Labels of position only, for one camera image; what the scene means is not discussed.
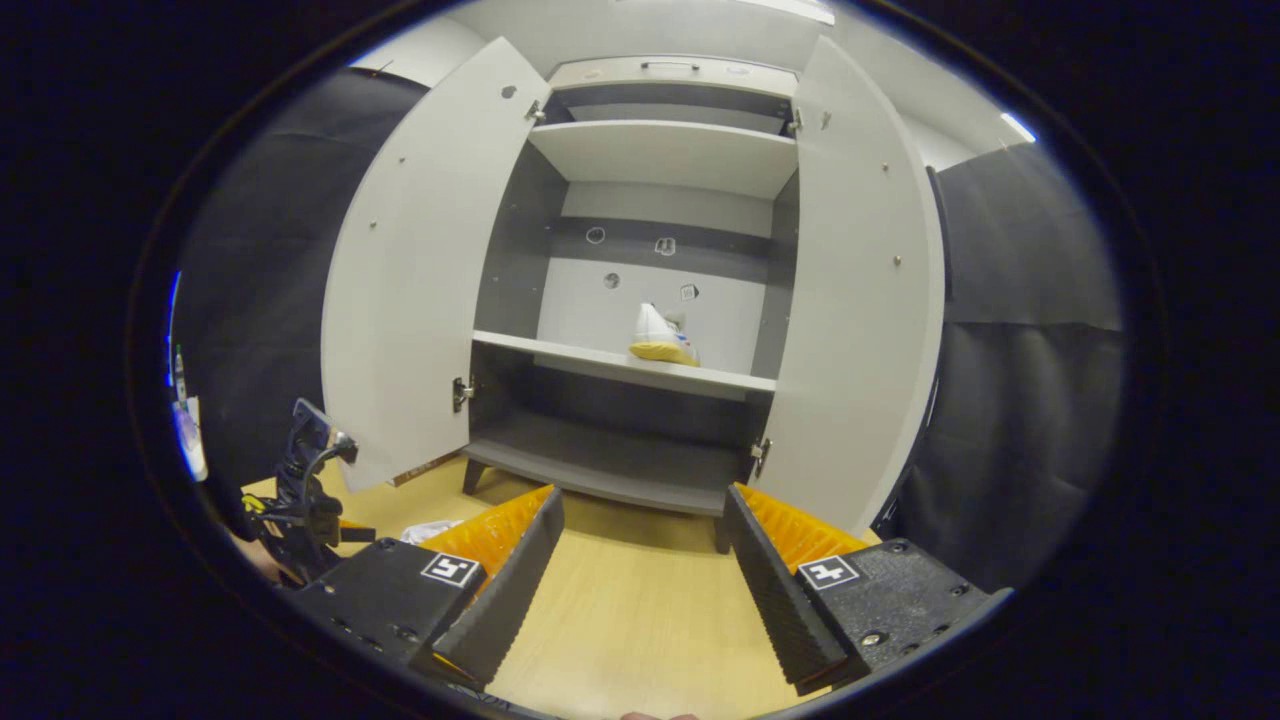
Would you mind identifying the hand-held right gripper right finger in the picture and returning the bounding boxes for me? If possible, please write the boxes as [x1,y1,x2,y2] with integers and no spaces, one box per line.
[722,482,1013,698]

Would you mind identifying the light grey cabinet door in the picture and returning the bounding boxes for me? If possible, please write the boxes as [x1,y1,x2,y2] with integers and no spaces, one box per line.
[750,35,946,536]
[320,37,553,493]

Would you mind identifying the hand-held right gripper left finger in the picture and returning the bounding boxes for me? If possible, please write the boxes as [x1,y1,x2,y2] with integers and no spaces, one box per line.
[285,485,566,691]

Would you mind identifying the white shoe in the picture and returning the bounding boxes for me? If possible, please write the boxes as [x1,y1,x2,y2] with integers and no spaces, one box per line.
[628,302,701,368]
[400,518,466,547]

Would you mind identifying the grey shoe cabinet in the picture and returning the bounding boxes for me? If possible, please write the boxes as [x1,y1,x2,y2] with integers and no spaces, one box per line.
[460,55,803,556]

